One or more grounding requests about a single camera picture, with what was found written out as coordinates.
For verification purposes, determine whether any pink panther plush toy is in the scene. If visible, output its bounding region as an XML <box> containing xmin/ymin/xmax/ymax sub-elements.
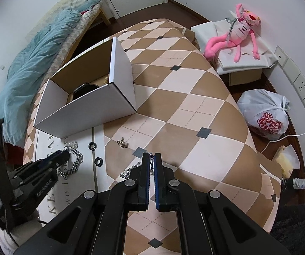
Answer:
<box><xmin>204</xmin><ymin>3</ymin><xmax>261</xmax><ymax>63</ymax></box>

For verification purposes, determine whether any yellow paper package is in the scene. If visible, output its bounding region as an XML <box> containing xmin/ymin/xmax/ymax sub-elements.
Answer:
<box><xmin>272</xmin><ymin>144</ymin><xmax>300</xmax><ymax>179</ymax></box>

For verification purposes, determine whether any bed mattress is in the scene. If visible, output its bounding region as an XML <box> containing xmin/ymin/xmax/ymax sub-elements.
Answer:
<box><xmin>26</xmin><ymin>0</ymin><xmax>111</xmax><ymax>70</ymax></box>

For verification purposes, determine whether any checkered printed tablecloth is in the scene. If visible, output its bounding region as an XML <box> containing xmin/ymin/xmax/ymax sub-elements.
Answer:
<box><xmin>0</xmin><ymin>19</ymin><xmax>280</xmax><ymax>254</ymax></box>

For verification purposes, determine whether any wall socket strip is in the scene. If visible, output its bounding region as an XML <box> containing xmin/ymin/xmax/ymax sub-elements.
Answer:
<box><xmin>274</xmin><ymin>46</ymin><xmax>305</xmax><ymax>108</ymax></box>

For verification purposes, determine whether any thick silver chain necklace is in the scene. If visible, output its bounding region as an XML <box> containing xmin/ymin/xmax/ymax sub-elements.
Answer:
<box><xmin>57</xmin><ymin>142</ymin><xmax>84</xmax><ymax>179</ymax></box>

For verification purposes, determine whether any white ribbed small object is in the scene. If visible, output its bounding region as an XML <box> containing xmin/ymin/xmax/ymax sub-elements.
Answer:
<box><xmin>292</xmin><ymin>178</ymin><xmax>305</xmax><ymax>190</ymax></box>

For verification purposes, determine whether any teal blue duvet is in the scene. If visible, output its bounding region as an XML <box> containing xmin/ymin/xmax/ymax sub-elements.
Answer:
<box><xmin>0</xmin><ymin>0</ymin><xmax>101</xmax><ymax>147</ymax></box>

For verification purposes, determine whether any white plastic shopping bag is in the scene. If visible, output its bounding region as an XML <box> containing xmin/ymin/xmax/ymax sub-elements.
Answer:
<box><xmin>237</xmin><ymin>89</ymin><xmax>290</xmax><ymax>140</ymax></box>

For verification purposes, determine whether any brown cardboard box under cloth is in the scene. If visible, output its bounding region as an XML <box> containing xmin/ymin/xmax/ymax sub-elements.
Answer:
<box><xmin>229</xmin><ymin>69</ymin><xmax>262</xmax><ymax>86</ymax></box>

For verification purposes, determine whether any small silver ear clip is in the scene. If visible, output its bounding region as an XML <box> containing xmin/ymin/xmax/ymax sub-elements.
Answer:
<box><xmin>117</xmin><ymin>138</ymin><xmax>128</xmax><ymax>149</ymax></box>

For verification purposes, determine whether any white power cable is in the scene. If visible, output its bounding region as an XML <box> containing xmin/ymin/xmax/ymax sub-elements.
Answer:
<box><xmin>259</xmin><ymin>124</ymin><xmax>305</xmax><ymax>154</ymax></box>

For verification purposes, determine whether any white cardboard box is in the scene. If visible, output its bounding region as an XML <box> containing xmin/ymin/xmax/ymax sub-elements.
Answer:
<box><xmin>34</xmin><ymin>37</ymin><xmax>136</xmax><ymax>138</ymax></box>

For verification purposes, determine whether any black smart wristband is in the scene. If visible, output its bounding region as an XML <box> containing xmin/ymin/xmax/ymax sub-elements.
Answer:
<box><xmin>72</xmin><ymin>83</ymin><xmax>99</xmax><ymax>100</ymax></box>

